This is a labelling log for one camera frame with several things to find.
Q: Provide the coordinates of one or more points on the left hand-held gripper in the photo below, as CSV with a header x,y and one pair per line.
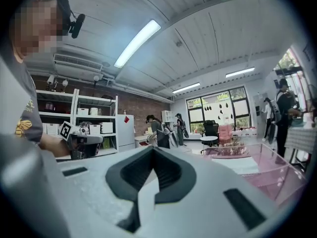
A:
x,y
65,130

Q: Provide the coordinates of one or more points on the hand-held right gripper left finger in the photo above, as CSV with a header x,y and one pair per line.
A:
x,y
86,195

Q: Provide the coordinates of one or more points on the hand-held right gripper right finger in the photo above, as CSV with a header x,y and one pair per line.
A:
x,y
210,207

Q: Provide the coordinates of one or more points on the grey notebook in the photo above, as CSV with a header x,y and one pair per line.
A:
x,y
235,165

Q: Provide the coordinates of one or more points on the pink transparent acrylic box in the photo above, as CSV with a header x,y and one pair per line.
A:
x,y
272,172

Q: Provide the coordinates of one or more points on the person's left forearm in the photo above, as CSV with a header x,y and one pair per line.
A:
x,y
54,146

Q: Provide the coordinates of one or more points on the white storage box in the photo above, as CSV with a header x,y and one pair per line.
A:
x,y
83,111
94,129
52,128

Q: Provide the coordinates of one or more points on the green box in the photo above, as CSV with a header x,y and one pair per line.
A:
x,y
106,142

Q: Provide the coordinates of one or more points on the white shelf unit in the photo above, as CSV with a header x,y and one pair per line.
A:
x,y
55,93
95,117

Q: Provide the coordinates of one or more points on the grey cabinet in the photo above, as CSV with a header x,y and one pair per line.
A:
x,y
125,137

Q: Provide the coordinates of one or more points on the white drawer unit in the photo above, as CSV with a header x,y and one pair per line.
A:
x,y
141,140

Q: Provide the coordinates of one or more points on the white spot lamp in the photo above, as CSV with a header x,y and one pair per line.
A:
x,y
96,78
50,79
65,82

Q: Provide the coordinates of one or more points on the dried twig plant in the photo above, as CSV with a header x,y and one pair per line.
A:
x,y
232,149

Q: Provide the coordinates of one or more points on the person's grey printed t-shirt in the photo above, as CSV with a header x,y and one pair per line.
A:
x,y
29,113

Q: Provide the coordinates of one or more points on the round white table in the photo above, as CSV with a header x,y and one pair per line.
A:
x,y
208,139

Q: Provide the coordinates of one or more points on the pink chair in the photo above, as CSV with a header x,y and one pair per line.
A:
x,y
225,133

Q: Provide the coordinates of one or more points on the ceiling air conditioner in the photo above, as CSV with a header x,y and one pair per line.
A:
x,y
78,63

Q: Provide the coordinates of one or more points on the black office chair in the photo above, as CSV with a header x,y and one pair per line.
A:
x,y
210,129

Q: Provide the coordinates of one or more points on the white cube shelf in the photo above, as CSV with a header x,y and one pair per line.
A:
x,y
167,116

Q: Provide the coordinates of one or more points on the black framed window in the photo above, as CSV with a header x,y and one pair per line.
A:
x,y
218,108

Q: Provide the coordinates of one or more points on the long ceiling light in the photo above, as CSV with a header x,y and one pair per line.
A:
x,y
239,72
186,87
137,43

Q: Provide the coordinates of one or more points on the checkered cloth table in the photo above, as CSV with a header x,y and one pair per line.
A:
x,y
301,137

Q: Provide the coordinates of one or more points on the person's head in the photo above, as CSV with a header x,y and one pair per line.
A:
x,y
32,33

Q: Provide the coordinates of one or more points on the black head-worn camera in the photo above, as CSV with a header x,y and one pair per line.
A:
x,y
76,25

